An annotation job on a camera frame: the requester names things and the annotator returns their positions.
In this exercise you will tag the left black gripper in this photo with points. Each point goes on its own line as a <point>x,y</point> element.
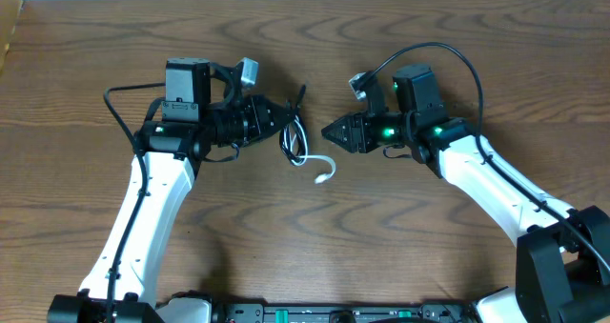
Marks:
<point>257,109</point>

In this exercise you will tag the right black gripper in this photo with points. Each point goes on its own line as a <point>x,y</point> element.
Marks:
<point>357,131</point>

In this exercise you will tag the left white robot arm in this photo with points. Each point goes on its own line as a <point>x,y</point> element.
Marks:
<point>204,105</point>

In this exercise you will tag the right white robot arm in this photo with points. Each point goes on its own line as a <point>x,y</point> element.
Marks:
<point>557,278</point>

